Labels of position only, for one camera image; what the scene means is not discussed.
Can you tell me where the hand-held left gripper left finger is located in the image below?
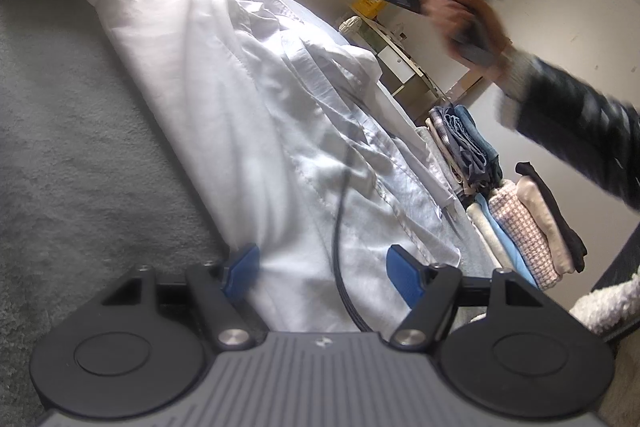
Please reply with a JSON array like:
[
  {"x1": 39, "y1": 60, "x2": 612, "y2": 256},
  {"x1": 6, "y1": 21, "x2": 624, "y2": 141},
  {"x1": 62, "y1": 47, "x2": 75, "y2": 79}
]
[{"x1": 102, "y1": 244, "x2": 261, "y2": 350}]

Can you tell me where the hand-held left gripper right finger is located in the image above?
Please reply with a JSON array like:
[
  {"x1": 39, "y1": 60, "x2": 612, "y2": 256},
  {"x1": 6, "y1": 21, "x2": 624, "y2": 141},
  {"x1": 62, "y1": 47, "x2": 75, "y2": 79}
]
[{"x1": 386, "y1": 244, "x2": 543, "y2": 350}]

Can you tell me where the white shirt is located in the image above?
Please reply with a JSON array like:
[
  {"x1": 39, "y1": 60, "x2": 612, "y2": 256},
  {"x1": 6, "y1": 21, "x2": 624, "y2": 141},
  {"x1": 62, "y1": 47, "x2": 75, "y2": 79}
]
[{"x1": 0, "y1": 0, "x2": 463, "y2": 333}]

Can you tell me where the person's right forearm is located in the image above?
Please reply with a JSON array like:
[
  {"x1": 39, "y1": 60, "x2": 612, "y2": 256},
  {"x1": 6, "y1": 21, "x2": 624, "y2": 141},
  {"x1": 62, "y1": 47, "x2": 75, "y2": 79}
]
[{"x1": 497, "y1": 49, "x2": 640, "y2": 212}]

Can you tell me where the stack of light folded clothes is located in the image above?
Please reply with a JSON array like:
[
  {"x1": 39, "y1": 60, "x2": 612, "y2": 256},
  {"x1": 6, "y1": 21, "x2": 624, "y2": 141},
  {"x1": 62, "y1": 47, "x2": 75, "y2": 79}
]
[{"x1": 467, "y1": 162, "x2": 588, "y2": 290}]

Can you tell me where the stack of dark folded clothes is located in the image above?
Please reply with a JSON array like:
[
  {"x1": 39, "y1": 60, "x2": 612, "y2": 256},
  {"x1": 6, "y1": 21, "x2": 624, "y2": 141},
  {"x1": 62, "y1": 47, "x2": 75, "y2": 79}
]
[{"x1": 425, "y1": 104, "x2": 503, "y2": 198}]

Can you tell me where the person's right hand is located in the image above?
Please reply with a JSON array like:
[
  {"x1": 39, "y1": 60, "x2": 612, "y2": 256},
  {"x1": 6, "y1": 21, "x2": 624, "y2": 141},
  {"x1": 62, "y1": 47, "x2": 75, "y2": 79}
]
[{"x1": 421, "y1": 0, "x2": 482, "y2": 54}]

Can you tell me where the yellow box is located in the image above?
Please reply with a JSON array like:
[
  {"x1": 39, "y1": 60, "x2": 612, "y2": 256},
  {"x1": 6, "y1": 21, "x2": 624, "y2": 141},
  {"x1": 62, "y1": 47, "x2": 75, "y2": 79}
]
[{"x1": 352, "y1": 0, "x2": 386, "y2": 18}]

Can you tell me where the white desk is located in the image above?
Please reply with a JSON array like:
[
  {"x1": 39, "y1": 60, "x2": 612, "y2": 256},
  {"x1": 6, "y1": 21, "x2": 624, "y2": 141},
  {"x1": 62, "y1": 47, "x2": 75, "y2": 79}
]
[{"x1": 350, "y1": 14, "x2": 451, "y2": 108}]

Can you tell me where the long cardboard box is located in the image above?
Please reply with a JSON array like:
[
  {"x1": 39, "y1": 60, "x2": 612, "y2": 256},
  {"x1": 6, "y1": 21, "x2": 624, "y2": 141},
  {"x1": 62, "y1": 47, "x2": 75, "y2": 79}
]
[{"x1": 445, "y1": 72, "x2": 487, "y2": 104}]

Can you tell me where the person's fleece-lined jacket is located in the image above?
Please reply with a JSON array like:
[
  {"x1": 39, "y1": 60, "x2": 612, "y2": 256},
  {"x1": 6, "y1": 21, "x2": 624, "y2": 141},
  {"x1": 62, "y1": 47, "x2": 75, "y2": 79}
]
[{"x1": 570, "y1": 252, "x2": 640, "y2": 338}]

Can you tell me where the black cable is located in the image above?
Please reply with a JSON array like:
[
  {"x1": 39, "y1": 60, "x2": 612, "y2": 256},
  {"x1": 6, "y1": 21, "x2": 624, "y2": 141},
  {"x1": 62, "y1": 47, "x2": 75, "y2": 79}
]
[{"x1": 331, "y1": 142, "x2": 375, "y2": 333}]

